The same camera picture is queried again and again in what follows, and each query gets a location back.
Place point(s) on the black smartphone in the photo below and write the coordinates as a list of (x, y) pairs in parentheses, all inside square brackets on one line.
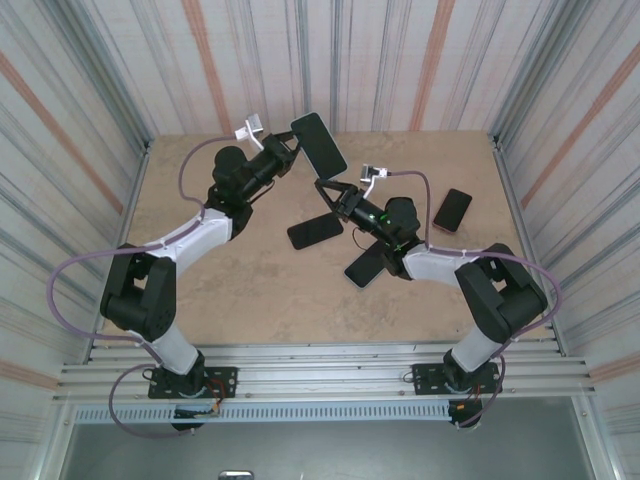
[(320, 145)]

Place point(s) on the black phone case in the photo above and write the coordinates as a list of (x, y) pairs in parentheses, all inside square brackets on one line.
[(315, 231)]

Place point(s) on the pink phone case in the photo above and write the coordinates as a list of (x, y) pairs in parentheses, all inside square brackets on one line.
[(442, 229)]

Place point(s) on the black-screen smartphone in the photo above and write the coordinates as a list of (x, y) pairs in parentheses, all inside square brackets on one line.
[(362, 270)]

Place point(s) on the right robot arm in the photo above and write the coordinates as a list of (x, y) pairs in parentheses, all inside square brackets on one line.
[(430, 267)]

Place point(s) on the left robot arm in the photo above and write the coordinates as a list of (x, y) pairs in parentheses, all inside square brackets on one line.
[(200, 235)]

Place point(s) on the small controller board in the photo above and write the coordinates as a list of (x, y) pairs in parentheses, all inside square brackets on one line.
[(192, 412), (460, 407)]

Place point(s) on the grey metal panel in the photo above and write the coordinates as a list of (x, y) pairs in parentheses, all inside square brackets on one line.
[(350, 450)]

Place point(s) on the metal side rail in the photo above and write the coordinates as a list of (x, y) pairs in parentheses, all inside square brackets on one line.
[(515, 200), (134, 200)]

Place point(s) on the metal corner post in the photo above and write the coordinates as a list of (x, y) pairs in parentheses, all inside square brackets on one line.
[(520, 90), (127, 95)]

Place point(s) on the aluminium rail frame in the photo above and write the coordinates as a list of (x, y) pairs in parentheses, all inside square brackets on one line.
[(320, 372)]

